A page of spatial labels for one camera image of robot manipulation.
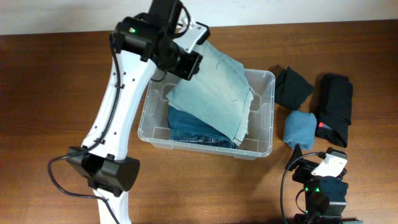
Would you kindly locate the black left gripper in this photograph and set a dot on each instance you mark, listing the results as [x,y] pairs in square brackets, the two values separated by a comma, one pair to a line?
[189,65]

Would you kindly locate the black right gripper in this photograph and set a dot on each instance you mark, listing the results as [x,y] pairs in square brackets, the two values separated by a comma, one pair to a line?
[304,167]

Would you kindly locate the light blue jeans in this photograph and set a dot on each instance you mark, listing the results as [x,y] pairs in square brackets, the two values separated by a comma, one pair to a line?
[219,94]

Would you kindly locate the dark blue jeans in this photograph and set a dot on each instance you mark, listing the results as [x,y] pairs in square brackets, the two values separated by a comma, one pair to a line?
[189,129]

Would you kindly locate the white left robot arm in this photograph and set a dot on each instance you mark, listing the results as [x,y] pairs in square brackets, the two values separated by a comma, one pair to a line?
[102,157]

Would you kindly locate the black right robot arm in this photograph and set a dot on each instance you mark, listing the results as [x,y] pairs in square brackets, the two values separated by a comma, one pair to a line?
[324,202]

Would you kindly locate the blue rolled cloth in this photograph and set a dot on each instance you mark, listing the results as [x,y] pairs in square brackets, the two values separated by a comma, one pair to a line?
[300,129]

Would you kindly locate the black rolled garment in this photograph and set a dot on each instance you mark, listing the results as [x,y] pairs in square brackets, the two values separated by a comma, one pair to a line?
[334,109]

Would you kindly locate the clear plastic storage bin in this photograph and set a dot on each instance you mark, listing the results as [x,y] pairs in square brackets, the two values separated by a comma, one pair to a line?
[153,126]

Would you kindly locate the dark green folded cloth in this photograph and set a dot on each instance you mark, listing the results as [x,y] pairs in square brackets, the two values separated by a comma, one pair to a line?
[291,89]

